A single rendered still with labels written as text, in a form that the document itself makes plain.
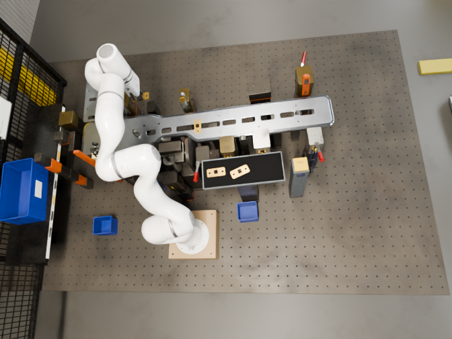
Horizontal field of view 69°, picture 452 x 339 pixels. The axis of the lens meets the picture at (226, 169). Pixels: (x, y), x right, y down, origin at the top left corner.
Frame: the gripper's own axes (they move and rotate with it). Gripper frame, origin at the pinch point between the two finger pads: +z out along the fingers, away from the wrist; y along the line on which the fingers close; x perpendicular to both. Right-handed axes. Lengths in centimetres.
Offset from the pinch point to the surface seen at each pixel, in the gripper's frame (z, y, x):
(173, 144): 8.5, -25.0, -13.2
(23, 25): 115, 189, 171
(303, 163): 12, -42, -71
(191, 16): 129, 169, -5
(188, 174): 30.6, -32.9, -14.3
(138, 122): 27.3, 1.1, 11.6
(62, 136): 19, -4, 51
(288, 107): 28, -5, -71
